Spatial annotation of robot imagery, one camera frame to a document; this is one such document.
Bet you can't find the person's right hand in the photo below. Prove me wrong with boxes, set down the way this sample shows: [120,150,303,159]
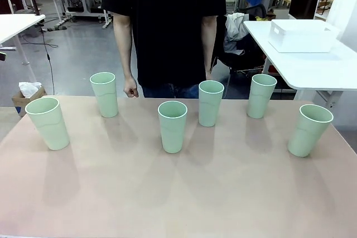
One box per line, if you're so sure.
[123,76,139,99]

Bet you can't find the grey white jacket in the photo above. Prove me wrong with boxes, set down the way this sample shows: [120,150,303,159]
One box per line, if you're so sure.
[224,12,250,56]

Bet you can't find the white crumpled bag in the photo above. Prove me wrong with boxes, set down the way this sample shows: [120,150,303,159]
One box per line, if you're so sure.
[18,81,42,99]

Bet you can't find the white plastic basket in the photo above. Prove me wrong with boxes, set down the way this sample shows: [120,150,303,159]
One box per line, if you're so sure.
[267,19,340,54]

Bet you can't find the person's blue jeans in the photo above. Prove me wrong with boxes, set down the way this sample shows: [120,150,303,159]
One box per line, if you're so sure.
[142,82,200,99]

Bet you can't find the person's right forearm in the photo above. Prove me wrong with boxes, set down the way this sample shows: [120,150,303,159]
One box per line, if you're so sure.
[113,12,138,80]

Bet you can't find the person's black T-shirt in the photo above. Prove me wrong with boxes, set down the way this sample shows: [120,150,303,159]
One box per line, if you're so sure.
[101,0,227,89]

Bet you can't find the cardboard box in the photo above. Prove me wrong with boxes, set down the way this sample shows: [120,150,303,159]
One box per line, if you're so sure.
[11,86,47,117]

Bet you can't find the person's left forearm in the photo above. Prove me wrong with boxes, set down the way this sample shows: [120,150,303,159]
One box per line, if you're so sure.
[201,13,219,81]

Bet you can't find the pale green plastic cup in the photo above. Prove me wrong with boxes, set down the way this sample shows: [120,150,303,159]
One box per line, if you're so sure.
[287,104,335,158]
[89,71,119,118]
[25,96,70,151]
[246,74,278,119]
[198,80,225,128]
[157,100,188,154]

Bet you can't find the black floor cable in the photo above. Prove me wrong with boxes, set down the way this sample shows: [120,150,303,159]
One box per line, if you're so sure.
[41,25,56,95]

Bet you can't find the black office chair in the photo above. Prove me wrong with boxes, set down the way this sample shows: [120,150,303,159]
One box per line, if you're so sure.
[210,3,270,79]

